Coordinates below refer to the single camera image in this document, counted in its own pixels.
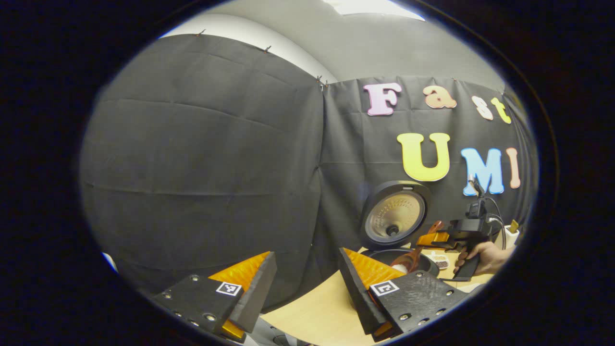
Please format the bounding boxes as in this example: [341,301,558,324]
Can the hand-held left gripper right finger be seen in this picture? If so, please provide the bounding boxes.
[338,247,474,343]

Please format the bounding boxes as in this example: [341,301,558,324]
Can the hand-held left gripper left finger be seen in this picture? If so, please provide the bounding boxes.
[151,251,279,343]

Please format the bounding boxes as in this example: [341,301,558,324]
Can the brown wooden spoon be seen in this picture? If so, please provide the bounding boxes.
[390,220,445,274]

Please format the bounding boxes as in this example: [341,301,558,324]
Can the grey and silver rice cooker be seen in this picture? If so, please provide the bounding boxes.
[358,180,441,277]

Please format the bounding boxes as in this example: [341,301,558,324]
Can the white toaster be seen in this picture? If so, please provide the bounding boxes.
[502,225,521,248]

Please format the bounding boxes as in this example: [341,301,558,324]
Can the black backdrop cloth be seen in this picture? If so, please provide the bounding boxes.
[79,34,536,313]

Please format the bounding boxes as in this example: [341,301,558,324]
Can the large ceiling light panel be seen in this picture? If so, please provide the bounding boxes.
[322,0,426,22]

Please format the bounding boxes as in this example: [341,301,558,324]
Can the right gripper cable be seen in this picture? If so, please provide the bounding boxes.
[483,195,509,237]

